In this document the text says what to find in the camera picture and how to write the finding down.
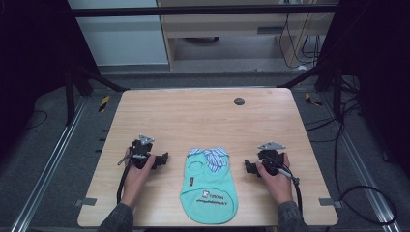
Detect left hand-held gripper cable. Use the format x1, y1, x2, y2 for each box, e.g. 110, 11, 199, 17
116, 154, 143, 205

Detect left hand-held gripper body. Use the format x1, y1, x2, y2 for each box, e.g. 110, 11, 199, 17
130, 133, 157, 170

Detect right hand-held gripper cable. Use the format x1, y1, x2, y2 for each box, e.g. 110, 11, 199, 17
274, 165, 305, 217

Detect thin black floor cable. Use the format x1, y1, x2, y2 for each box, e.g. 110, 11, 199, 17
24, 109, 49, 131

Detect light wooden desk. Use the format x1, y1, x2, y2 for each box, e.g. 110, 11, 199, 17
156, 0, 337, 71

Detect black cables under desk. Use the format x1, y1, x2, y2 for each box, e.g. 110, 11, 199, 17
278, 0, 324, 71

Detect yellow black striped tape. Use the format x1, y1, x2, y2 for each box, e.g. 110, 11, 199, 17
98, 95, 111, 113
304, 92, 324, 107

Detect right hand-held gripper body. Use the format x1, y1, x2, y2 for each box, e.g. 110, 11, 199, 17
256, 141, 286, 177

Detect black looped floor cable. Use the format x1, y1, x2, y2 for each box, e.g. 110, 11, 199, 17
333, 96, 398, 226

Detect black horizontal frame bar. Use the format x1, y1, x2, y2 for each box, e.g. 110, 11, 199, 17
67, 4, 340, 18

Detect bundle of black cables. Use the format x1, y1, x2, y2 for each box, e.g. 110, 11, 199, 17
304, 75, 364, 143

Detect aluminium floor rail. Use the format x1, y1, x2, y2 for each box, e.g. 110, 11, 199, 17
10, 99, 89, 232
321, 93, 403, 232

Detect black curtain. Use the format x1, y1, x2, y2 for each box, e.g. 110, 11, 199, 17
317, 0, 410, 180
0, 0, 100, 162

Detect person's right hand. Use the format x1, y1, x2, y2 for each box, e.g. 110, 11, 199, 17
255, 152, 294, 206

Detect person's left hand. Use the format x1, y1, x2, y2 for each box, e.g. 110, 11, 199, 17
120, 148, 157, 208

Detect white cabinet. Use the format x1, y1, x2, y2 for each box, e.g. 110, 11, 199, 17
67, 0, 170, 68

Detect black metal stand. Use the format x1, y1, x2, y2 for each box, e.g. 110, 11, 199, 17
278, 61, 344, 122
63, 63, 131, 128

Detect hand-held gripper cable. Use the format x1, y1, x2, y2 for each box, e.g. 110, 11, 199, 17
116, 154, 143, 205
274, 165, 305, 217

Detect grey table bracket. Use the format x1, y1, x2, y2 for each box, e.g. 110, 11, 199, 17
318, 197, 343, 210
73, 196, 98, 208

